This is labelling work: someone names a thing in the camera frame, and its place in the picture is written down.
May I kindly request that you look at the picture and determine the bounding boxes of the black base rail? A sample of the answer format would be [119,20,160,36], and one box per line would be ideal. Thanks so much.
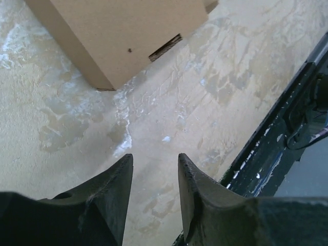
[175,35,327,245]

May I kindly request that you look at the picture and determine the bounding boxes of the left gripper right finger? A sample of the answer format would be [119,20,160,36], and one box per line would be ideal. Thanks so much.
[178,153,327,245]

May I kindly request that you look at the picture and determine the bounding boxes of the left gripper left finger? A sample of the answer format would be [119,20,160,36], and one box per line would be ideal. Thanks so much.
[1,154,133,245]

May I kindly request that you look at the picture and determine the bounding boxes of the cardboard box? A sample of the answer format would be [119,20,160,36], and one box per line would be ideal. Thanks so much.
[26,0,218,91]

